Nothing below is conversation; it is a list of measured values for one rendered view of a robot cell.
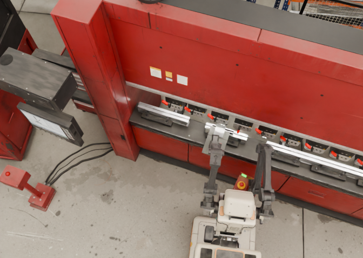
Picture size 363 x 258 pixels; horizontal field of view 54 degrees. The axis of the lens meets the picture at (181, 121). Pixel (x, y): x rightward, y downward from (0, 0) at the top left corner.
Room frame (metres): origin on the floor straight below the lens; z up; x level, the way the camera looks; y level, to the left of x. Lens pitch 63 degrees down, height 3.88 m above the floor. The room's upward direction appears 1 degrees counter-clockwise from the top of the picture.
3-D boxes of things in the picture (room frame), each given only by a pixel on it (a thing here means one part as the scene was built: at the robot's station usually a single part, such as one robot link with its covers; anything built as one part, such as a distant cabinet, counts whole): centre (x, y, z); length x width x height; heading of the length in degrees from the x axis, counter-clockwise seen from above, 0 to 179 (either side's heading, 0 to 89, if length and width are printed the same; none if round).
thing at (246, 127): (1.32, -0.52, 1.26); 0.15 x 0.09 x 0.17; 70
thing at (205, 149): (1.24, -0.30, 1.00); 0.26 x 0.18 x 0.01; 160
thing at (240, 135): (1.36, -0.40, 0.92); 0.39 x 0.06 x 0.10; 70
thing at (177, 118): (1.56, 0.17, 0.92); 0.50 x 0.06 x 0.10; 70
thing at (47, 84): (1.34, 1.00, 1.53); 0.51 x 0.25 x 0.85; 66
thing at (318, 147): (1.11, -1.08, 1.26); 0.15 x 0.09 x 0.17; 70
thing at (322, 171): (0.98, -1.28, 0.89); 0.30 x 0.05 x 0.03; 70
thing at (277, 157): (1.12, -0.90, 0.89); 0.30 x 0.05 x 0.03; 70
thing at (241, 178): (0.90, -0.58, 0.75); 0.20 x 0.16 x 0.18; 62
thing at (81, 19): (1.87, 0.51, 1.15); 0.85 x 0.25 x 2.30; 160
